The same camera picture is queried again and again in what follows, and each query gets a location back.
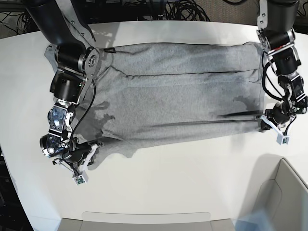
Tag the grey bin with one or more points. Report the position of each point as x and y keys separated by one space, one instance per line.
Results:
x=282 y=202
x=96 y=221

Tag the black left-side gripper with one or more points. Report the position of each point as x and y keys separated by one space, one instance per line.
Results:
x=277 y=117

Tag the right-side robot arm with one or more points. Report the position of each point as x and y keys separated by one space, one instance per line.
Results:
x=74 y=59

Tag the grey T-shirt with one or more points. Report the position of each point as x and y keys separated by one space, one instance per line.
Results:
x=154 y=94

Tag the grey bin right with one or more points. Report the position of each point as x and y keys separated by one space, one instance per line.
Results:
x=282 y=202

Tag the white left-side wrist camera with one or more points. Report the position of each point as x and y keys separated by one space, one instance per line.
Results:
x=282 y=139

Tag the left-side robot arm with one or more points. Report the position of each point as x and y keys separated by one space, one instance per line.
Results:
x=277 y=37

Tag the grey bin front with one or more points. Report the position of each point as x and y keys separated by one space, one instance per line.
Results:
x=96 y=221

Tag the white right-side wrist camera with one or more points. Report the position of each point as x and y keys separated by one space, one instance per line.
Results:
x=81 y=179

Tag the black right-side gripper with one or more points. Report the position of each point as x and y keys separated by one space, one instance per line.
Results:
x=82 y=157

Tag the blue object bottom corner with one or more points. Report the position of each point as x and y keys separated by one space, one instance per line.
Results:
x=255 y=221

